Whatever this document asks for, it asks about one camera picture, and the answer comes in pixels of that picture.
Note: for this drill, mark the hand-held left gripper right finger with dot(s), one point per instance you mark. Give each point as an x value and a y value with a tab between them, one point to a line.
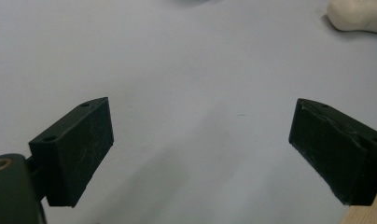
336	149

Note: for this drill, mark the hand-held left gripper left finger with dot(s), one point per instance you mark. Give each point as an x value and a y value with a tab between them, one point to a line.
74	149

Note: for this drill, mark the light wooden piece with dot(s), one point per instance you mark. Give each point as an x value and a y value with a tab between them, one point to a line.
365	213

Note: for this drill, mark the white lumpy object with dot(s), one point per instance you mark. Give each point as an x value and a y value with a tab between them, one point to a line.
357	15

